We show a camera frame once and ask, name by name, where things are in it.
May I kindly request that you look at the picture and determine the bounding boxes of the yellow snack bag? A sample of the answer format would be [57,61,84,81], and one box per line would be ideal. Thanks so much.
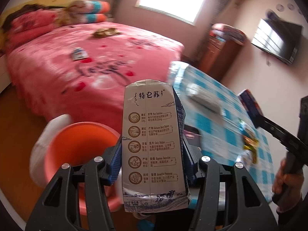
[239,120,261,165]

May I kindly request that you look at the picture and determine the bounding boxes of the white milk carton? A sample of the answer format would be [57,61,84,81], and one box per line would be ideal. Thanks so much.
[122,79,191,213]

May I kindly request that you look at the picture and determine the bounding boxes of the orange trash bin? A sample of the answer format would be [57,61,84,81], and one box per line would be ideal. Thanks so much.
[29,114,123,217]

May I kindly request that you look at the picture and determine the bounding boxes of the person right hand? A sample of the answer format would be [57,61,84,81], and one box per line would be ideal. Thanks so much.
[272,158,304,210]

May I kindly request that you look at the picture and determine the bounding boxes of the blue checkered tablecloth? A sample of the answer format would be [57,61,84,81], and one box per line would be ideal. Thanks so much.
[167,60,276,198]

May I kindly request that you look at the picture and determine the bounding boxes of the grey printed mailer bag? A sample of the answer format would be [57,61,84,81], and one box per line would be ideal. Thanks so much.
[185,83,222,116]

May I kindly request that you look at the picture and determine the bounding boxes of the brown wooden cabinet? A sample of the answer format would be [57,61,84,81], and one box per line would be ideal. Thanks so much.
[197,36,243,81]

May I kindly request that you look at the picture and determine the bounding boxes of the pink bed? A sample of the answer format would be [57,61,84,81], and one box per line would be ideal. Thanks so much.
[7,22,184,132]

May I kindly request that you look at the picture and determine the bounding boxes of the folded blankets on cabinet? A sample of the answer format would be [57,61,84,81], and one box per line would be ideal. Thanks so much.
[211,23,247,45]

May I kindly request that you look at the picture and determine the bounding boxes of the small white blue carton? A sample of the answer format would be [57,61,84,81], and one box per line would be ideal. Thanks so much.
[70,48,89,61]

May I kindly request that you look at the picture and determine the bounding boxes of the brown crumpled wrapper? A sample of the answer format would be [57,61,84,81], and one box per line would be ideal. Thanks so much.
[92,28,121,39]

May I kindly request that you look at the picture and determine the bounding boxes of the grey curtain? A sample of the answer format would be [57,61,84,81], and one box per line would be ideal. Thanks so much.
[113,0,128,25]

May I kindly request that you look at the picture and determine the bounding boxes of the rolled colourful blanket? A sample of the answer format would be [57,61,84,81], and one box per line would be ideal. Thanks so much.
[54,0,110,27]

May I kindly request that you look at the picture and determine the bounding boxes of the wall television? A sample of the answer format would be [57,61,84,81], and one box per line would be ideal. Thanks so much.
[251,19,303,65]

